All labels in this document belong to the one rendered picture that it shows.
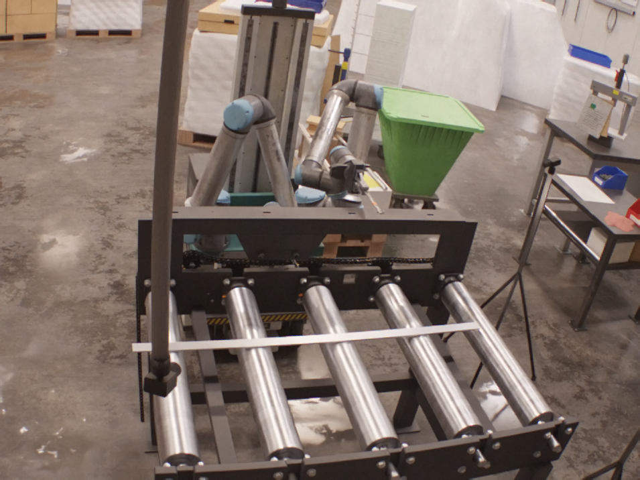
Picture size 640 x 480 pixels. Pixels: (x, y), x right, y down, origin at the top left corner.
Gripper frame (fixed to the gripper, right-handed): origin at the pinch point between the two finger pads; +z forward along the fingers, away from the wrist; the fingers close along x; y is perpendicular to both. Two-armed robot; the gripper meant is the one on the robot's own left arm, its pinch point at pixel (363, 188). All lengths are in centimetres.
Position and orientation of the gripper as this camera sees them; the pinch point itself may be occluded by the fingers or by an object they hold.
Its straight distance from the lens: 251.6
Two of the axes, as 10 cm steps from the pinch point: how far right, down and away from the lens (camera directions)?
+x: -1.4, 8.5, 5.1
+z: 2.4, 5.2, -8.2
